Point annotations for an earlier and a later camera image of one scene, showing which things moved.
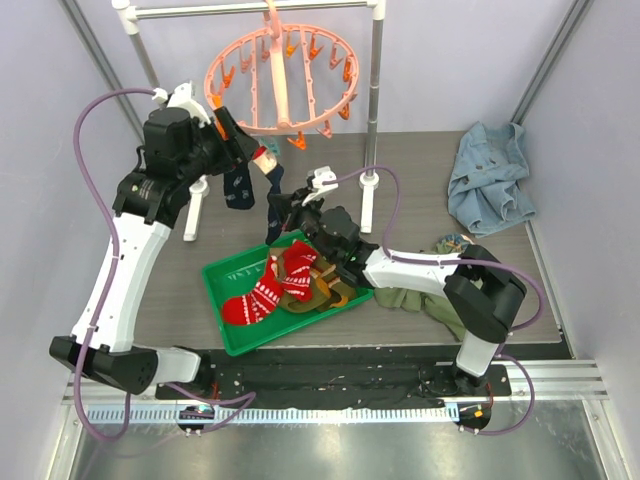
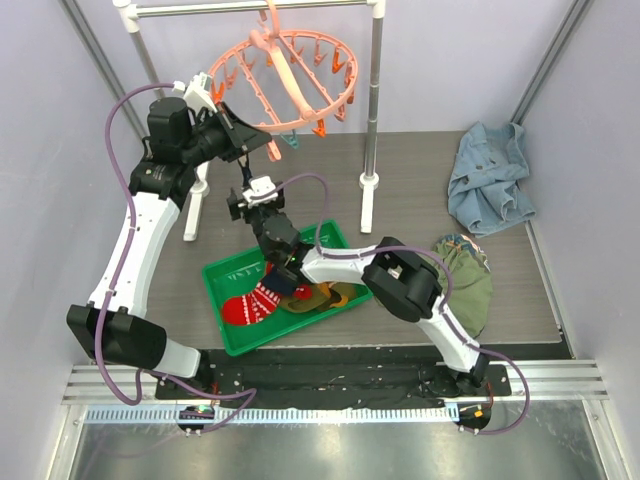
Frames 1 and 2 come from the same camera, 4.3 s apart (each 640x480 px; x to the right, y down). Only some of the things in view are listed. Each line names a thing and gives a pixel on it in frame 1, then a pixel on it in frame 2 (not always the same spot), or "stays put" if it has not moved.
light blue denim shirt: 485,190 stays put
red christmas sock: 249,308 stays put
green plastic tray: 228,277 stays put
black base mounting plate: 339,377 stays put
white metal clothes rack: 130,12 stays put
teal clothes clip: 272,146 -> 292,140
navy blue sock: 268,165 -> 280,283
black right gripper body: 291,211 -> 236,206
